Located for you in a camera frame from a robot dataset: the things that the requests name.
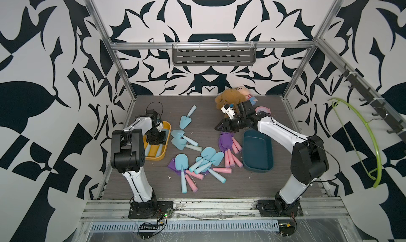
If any light blue heart shovel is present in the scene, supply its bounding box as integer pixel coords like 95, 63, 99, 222
171, 130, 199, 146

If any yellow plastic storage box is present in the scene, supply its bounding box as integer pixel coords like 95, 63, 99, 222
143, 121, 171, 161

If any grey metal wall shelf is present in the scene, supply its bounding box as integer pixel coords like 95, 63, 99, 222
172, 42, 256, 66

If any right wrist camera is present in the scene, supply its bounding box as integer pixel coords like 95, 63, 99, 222
221, 104, 236, 119

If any green plastic hanger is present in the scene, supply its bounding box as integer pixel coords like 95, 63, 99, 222
329, 98, 383, 189

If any light blue dirty-handle shovel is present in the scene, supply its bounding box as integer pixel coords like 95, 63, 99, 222
171, 138, 203, 152

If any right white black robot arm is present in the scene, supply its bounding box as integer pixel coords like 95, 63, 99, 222
215, 101, 329, 211

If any small pig doll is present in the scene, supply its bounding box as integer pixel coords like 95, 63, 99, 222
235, 87, 258, 106

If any pink alarm clock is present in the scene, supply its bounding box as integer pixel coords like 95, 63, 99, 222
255, 106, 271, 116

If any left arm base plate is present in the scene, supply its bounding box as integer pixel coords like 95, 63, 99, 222
128, 201, 174, 219

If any dark teal storage box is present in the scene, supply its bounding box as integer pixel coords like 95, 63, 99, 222
242, 129, 274, 173

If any brown plush dog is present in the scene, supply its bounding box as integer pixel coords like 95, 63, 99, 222
215, 89, 246, 114

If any light blue pointed trowel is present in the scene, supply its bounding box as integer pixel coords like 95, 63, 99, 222
179, 105, 197, 129

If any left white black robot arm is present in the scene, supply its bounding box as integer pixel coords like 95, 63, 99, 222
111, 109, 167, 204

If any white perforated cable duct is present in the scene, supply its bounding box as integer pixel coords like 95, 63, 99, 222
90, 219, 280, 232

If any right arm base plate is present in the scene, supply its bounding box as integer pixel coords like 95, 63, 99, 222
255, 193, 304, 217

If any black wall hook rail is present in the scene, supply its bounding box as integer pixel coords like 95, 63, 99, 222
340, 64, 406, 142

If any purple shovel pink handle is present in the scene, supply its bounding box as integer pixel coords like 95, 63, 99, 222
222, 150, 243, 168
218, 132, 242, 154
167, 157, 199, 193
208, 168, 232, 174

